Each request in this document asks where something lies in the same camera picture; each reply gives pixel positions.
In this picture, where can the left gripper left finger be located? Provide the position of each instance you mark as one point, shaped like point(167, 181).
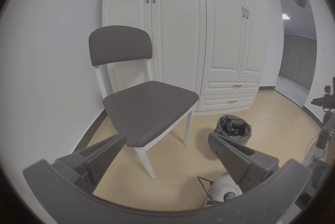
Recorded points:
point(104, 154)

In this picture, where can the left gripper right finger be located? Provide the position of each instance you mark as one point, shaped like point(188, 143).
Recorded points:
point(235, 160)

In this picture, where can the black plastic bag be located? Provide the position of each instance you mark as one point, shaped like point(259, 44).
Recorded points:
point(230, 126)

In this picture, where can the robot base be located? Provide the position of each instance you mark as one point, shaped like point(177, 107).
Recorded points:
point(222, 186)

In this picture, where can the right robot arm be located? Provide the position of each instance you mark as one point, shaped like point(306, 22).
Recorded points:
point(327, 128)

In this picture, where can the white chair grey cushions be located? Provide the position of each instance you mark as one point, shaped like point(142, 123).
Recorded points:
point(146, 102)

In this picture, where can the grey curtain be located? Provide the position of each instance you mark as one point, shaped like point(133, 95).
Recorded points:
point(298, 60)

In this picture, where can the white wardrobe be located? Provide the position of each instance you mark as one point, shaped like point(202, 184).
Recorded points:
point(222, 34)

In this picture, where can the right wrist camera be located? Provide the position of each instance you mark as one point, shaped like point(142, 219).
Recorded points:
point(327, 89)

